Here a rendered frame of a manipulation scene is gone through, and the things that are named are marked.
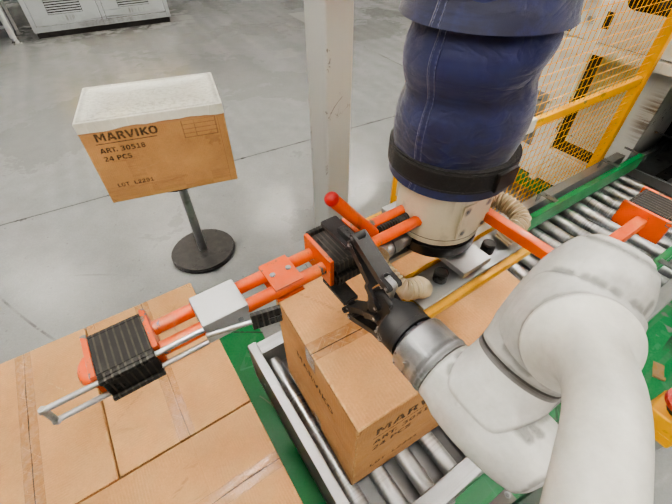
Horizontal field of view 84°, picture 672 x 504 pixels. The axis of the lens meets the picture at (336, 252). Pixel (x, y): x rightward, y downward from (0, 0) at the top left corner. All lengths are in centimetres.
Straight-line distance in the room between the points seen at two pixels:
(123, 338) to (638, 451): 54
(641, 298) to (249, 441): 108
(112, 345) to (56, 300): 214
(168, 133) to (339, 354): 135
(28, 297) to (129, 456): 166
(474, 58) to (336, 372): 65
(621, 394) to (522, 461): 18
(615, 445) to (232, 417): 113
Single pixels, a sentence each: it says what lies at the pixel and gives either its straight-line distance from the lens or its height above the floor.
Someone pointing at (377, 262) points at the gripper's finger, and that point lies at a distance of 53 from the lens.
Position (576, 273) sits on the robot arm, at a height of 146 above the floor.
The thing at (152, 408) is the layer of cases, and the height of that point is 54.
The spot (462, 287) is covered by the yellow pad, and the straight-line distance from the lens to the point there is 78.
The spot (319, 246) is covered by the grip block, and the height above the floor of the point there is 130.
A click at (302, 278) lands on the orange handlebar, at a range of 59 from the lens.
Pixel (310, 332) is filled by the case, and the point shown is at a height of 95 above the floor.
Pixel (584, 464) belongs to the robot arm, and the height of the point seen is 147.
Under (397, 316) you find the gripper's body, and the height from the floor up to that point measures 131.
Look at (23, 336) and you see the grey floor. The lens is 264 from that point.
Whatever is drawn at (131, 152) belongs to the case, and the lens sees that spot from 197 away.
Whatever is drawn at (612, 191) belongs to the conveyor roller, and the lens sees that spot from 251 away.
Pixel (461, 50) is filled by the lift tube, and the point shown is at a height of 158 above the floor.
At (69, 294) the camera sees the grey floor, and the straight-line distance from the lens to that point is 271.
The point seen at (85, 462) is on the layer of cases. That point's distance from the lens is 143.
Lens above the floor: 173
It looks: 45 degrees down
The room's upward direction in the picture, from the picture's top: straight up
